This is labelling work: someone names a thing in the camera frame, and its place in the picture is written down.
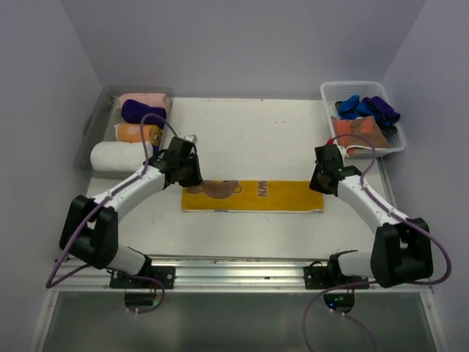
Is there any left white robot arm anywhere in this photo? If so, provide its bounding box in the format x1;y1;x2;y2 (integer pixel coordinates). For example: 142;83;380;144
56;136;202;288

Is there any brown orange towel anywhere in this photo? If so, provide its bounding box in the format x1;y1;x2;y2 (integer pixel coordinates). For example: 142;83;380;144
331;116;391;157

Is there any purple towel in basket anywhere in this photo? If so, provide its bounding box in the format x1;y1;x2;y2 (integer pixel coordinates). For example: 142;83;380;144
362;96;401;127

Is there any pink rolled towel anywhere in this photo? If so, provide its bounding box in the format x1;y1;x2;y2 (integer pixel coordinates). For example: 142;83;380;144
118;92;171;111

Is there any aluminium mounting rail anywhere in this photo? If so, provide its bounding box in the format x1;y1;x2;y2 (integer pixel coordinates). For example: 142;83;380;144
51;238;435;294

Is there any yellow bear towel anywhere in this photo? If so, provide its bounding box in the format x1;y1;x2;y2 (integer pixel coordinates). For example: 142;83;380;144
182;180;324;213

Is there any blue towel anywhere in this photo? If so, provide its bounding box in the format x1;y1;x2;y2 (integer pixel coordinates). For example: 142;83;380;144
337;95;373;120

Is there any grey plastic tray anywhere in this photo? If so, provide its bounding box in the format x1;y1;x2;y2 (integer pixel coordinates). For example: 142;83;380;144
74;85;174;180

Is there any orange rolled towel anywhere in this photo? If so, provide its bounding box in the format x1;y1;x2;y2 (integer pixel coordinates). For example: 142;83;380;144
114;123;163;145

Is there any dark green towel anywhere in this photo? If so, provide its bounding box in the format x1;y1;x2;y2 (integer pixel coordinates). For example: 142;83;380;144
380;125;398;141

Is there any white rolled towel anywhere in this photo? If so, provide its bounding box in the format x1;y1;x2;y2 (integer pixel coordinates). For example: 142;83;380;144
90;142;153;172

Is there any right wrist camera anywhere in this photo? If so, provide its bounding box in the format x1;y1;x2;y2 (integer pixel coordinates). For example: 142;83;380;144
326;139;347;159

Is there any purple rolled towel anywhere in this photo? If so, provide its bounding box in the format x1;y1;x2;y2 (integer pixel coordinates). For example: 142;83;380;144
121;99;166;128

